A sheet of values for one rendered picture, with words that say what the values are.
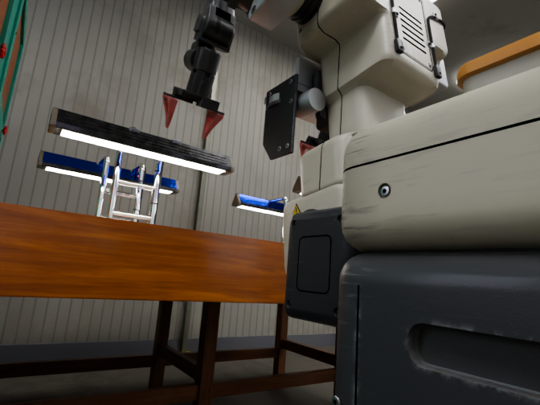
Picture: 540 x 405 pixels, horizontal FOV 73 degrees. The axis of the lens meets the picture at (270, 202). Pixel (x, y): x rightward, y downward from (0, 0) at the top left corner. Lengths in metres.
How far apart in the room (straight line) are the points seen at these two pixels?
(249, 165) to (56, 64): 1.72
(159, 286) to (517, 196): 0.83
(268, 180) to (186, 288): 2.70
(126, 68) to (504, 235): 3.17
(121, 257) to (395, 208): 0.73
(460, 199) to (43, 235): 0.81
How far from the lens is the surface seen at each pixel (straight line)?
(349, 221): 0.34
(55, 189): 2.93
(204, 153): 1.39
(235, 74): 3.75
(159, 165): 1.50
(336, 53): 0.76
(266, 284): 1.11
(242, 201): 2.08
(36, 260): 0.91
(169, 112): 0.90
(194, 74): 0.92
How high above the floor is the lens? 0.66
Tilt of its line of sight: 11 degrees up
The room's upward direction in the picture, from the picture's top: 4 degrees clockwise
